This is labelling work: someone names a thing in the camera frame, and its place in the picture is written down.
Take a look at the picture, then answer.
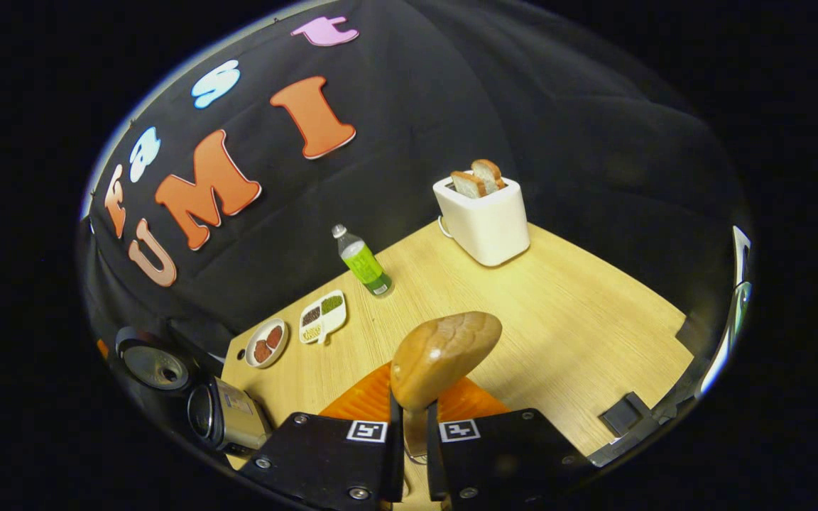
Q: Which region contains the brown wooden spoon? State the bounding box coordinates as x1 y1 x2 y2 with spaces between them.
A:
390 311 503 462

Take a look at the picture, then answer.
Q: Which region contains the white toaster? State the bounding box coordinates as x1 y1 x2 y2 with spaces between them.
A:
432 176 530 267

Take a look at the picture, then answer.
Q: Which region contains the black backdrop cloth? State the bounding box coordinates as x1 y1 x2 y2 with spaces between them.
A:
81 0 751 370

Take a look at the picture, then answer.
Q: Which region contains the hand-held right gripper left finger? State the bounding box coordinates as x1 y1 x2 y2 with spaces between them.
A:
237 362 405 511

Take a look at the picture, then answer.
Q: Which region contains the white plate with red meat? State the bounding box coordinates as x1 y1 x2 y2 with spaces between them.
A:
245 319 290 369

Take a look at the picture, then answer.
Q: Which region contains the white divided dish with beans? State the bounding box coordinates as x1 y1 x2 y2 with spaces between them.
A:
299 290 348 346

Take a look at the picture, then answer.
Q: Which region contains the green label drink bottle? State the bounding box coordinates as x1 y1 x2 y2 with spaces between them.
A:
331 224 394 299

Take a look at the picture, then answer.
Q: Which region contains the small black block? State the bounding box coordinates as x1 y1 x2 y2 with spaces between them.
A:
599 391 655 438

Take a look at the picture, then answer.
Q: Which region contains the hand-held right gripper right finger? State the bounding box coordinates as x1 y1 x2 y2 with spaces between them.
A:
427 376 594 511

